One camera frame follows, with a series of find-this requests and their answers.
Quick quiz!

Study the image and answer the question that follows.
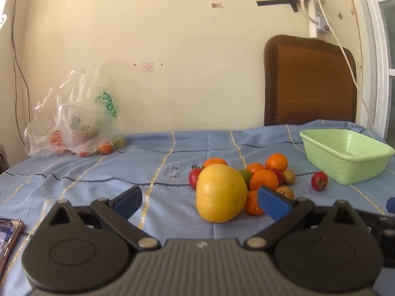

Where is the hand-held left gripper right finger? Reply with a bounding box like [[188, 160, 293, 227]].
[[244, 186, 368, 251]]

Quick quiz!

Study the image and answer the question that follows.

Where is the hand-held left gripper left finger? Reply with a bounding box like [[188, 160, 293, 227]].
[[41, 186, 161, 251]]

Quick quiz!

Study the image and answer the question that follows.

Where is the small red tomato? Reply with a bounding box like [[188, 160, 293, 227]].
[[271, 168, 284, 186], [189, 168, 202, 189], [311, 172, 329, 192]]

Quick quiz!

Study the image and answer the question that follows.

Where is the green lime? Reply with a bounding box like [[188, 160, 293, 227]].
[[237, 169, 253, 184]]

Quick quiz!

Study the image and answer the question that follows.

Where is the large yellow grapefruit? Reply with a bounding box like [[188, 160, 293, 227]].
[[196, 164, 248, 223]]

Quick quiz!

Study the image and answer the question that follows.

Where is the light green plastic basket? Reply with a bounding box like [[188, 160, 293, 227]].
[[300, 129, 395, 185]]

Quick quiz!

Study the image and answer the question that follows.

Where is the blue striped tablecloth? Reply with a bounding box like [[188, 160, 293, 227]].
[[0, 120, 395, 296]]

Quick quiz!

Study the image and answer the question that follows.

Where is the white plastic bag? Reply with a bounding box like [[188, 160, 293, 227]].
[[56, 103, 104, 155]]

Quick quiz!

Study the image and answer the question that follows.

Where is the clear green print plastic bag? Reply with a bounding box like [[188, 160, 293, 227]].
[[24, 64, 127, 158]]

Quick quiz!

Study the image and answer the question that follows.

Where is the smartphone with gold case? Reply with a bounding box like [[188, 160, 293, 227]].
[[0, 218, 25, 279]]

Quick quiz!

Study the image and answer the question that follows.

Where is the brown chair back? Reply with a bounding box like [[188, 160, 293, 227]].
[[264, 35, 357, 126]]

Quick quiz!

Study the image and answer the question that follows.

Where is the white framed glass door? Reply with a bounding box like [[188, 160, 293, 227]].
[[345, 0, 395, 144]]

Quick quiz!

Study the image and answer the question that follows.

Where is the white power strip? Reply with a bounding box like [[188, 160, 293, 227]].
[[309, 0, 333, 39]]

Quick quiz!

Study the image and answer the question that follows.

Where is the white power cable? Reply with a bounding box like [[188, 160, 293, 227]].
[[318, 0, 381, 131]]

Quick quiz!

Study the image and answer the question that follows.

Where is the thin dark wall cable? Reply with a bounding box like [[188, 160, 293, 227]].
[[11, 0, 30, 148]]

